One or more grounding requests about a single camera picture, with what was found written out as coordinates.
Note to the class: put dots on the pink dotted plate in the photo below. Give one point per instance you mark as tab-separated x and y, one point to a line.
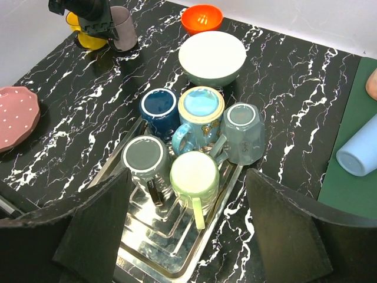
20	114

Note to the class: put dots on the blue butterfly mug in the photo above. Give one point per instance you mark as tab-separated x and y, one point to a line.
201	111

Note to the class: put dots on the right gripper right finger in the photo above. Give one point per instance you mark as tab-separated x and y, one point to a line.
303	240

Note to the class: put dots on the dark green mug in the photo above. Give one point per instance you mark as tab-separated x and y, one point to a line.
149	162

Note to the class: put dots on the orange bowl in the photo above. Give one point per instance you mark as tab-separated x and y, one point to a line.
201	18

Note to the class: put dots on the light green mug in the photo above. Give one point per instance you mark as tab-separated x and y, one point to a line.
195	177

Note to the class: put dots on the dark green mat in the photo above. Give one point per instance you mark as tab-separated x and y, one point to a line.
350	180

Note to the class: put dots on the yellow mug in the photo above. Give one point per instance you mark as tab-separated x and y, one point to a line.
82	39

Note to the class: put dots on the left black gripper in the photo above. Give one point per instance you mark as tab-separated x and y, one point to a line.
94	16

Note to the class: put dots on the pink cup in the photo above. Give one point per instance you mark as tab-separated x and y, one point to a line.
371	85

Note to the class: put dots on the dark blue mug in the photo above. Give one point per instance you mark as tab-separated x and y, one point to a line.
159	108

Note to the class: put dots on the mauve grey mug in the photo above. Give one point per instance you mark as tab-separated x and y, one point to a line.
125	28

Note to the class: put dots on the white green bowl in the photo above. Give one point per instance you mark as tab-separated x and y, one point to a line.
212	58

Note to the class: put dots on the light blue plastic cup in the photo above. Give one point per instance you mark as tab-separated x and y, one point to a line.
358	155

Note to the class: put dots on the grey blue faceted mug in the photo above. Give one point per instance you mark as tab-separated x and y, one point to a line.
242	136

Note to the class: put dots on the silver metal tray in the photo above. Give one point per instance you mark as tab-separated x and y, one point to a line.
163	242

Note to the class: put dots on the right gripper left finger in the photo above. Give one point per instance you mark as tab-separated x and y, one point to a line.
75	239

